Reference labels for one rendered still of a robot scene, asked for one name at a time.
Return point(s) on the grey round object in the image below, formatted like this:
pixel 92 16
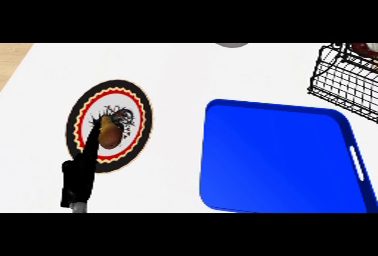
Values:
pixel 232 44

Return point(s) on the blue plastic tray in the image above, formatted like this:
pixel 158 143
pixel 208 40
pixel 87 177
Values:
pixel 275 156

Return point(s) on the red and white item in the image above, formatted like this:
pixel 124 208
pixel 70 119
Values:
pixel 366 49

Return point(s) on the brown potato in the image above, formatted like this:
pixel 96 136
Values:
pixel 110 135

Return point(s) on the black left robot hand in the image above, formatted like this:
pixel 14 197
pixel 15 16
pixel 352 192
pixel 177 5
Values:
pixel 79 176

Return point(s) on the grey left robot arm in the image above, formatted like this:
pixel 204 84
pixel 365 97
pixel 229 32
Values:
pixel 79 207

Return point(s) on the round black red patterned plate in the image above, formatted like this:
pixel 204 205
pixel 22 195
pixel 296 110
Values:
pixel 129 100

